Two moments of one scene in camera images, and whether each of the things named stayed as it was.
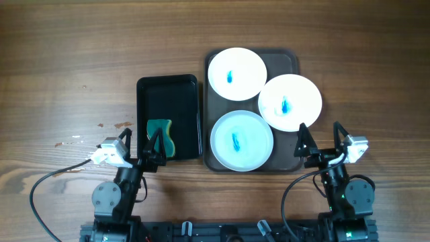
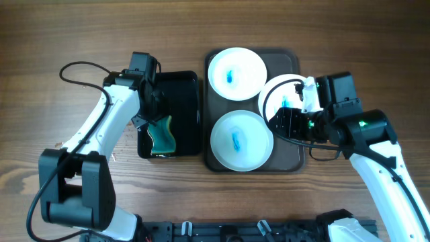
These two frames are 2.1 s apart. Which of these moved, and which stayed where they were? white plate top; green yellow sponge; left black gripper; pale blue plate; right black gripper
Moved: right black gripper; left black gripper
Stayed: green yellow sponge; white plate top; pale blue plate
